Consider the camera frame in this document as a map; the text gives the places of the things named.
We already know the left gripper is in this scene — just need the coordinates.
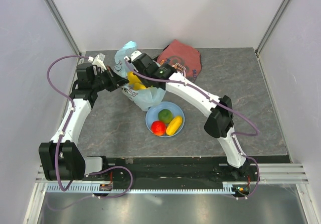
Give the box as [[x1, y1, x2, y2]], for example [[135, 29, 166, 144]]
[[91, 66, 129, 92]]

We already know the yellow banana bunch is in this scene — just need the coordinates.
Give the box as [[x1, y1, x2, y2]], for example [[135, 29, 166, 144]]
[[127, 71, 147, 91]]

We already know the light blue plastic bag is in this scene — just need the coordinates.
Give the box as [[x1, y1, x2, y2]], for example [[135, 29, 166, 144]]
[[113, 41, 165, 111]]

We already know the green mango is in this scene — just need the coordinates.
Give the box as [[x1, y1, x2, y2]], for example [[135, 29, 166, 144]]
[[158, 109, 173, 124]]

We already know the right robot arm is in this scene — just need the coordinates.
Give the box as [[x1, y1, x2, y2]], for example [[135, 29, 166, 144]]
[[125, 51, 249, 181]]

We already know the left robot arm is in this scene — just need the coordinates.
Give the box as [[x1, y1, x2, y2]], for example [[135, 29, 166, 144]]
[[39, 62, 128, 181]]

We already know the blue plate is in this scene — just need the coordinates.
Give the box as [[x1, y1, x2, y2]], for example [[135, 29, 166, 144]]
[[145, 101, 185, 136]]

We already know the red apple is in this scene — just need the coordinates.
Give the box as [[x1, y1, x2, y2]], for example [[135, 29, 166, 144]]
[[150, 121, 167, 136]]

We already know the folded red t-shirt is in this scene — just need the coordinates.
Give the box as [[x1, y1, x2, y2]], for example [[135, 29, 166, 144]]
[[154, 40, 202, 83]]

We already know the yellow mango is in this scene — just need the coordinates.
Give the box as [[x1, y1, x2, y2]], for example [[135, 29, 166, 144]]
[[166, 116, 183, 136]]

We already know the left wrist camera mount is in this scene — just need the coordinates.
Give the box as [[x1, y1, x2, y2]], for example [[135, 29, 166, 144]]
[[88, 53, 107, 71]]

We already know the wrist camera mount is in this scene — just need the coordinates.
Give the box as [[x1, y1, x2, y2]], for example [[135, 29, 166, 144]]
[[124, 50, 142, 63], [88, 53, 107, 71]]

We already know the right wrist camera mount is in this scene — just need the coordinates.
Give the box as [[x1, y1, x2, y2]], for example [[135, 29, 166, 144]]
[[124, 50, 142, 63]]

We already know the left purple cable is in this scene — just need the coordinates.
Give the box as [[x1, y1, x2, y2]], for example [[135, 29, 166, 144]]
[[47, 55, 90, 192]]

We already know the purple cable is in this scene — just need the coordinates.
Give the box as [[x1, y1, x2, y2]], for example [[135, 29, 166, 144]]
[[47, 55, 90, 192], [124, 56, 261, 184]]

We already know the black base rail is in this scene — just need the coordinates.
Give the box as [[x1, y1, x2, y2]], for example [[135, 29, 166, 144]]
[[81, 155, 263, 184]]

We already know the white cable duct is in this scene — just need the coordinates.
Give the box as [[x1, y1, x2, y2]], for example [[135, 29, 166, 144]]
[[46, 180, 250, 194]]

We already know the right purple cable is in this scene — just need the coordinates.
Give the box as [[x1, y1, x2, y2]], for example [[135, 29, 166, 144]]
[[124, 56, 261, 184]]

